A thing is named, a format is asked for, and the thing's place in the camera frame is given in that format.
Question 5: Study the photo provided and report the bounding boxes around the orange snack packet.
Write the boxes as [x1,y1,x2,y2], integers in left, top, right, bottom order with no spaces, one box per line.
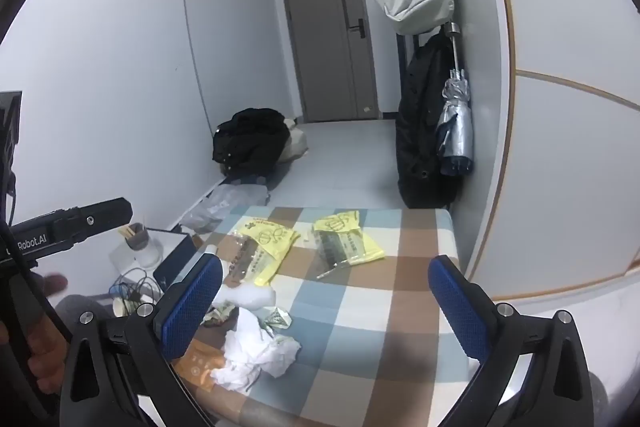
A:
[172,339,231,393]

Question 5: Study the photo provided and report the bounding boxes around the crumpled green printed wrapper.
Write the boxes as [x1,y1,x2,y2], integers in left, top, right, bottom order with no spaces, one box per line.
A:
[202,302,236,328]
[262,307,293,333]

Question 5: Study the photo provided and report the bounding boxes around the grey plastic mailer bag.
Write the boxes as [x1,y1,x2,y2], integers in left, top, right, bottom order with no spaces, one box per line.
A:
[179,183,271,235]

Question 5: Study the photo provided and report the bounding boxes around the white cylindrical container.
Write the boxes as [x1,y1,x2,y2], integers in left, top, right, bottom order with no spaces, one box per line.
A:
[109,237,166,275]

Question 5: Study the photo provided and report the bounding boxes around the black clothes pile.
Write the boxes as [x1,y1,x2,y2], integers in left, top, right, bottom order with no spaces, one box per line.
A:
[212,108,292,180]

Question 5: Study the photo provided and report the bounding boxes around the white wardrobe with wood trim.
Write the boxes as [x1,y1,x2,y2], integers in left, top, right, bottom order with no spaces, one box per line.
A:
[467,0,640,303]

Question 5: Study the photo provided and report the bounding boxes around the grey door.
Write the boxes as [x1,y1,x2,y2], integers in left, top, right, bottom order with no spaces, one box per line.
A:
[277,0,379,124]

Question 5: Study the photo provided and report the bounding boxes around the person's left hand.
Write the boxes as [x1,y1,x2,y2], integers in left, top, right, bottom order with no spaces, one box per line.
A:
[27,275,69,394]

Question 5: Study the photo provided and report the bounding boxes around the white box with cables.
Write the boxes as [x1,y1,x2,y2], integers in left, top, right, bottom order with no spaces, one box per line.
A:
[145,229,198,293]

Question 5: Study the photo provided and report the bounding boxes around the yellow plastic packet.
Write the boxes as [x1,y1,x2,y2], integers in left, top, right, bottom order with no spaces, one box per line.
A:
[300,209,386,280]
[220,216,301,288]

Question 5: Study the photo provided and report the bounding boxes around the white tissue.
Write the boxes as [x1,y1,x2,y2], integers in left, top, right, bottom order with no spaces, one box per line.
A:
[221,307,302,395]

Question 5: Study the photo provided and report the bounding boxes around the black cables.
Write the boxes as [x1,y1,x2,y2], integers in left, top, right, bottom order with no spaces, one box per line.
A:
[112,269,162,308]

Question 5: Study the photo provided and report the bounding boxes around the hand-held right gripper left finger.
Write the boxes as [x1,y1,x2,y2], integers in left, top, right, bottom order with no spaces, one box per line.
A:
[59,252,223,427]

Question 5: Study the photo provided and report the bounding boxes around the grey cup with chopsticks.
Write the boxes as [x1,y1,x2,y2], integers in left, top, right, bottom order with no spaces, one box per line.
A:
[117,223,150,252]

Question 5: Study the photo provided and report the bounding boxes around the silver folded umbrella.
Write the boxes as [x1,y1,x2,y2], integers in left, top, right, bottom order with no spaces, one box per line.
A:
[435,22,474,175]

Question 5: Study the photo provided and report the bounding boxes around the black hanging jacket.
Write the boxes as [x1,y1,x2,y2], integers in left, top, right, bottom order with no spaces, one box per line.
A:
[396,34,468,210]

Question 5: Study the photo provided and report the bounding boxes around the beige bag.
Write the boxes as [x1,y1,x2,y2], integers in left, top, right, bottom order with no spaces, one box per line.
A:
[277,117,310,165]

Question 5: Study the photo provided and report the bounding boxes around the checkered tablecloth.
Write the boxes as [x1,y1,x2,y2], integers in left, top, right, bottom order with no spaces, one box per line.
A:
[135,206,493,427]

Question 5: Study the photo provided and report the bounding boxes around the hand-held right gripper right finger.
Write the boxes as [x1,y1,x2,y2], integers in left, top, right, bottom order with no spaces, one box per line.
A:
[428,255,593,427]

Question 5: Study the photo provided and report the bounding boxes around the patterned paper cup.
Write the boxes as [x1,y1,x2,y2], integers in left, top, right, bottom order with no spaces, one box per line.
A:
[112,297,146,318]

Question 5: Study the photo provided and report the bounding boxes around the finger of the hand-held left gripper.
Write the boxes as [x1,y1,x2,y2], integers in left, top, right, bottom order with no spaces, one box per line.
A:
[52,199,134,243]

